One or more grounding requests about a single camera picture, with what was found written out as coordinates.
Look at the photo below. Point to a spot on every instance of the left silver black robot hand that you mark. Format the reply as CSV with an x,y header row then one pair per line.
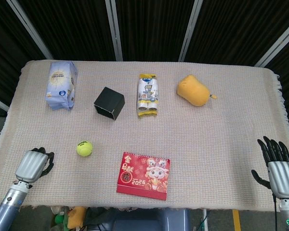
x,y
31,164

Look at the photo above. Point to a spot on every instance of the light blue snack bag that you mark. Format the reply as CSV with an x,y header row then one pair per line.
x,y
60,86

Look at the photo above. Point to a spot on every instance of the yellow tennis ball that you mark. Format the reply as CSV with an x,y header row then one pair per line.
x,y
84,148

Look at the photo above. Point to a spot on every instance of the black open box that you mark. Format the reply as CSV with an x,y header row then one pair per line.
x,y
109,103

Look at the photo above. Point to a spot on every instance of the green toy under table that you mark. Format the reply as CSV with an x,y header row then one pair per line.
x,y
59,219

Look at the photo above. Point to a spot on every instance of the beige woven table cloth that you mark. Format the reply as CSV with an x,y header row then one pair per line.
x,y
207,149

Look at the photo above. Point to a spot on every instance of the yellow white roll package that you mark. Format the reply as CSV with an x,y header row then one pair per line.
x,y
147,96

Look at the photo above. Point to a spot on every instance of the orange plush under table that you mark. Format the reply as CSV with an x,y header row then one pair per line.
x,y
75,217

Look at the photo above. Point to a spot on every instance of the orange plush toy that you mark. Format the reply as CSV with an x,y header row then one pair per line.
x,y
193,91

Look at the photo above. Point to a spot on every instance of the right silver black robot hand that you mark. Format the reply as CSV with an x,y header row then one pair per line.
x,y
281,173

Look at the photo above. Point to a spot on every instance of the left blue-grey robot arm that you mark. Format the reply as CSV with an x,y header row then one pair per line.
x,y
10,201

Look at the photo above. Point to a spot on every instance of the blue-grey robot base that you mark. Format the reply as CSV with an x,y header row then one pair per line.
x,y
151,220

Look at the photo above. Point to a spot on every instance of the red 2026 desk calendar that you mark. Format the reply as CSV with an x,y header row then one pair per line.
x,y
144,175

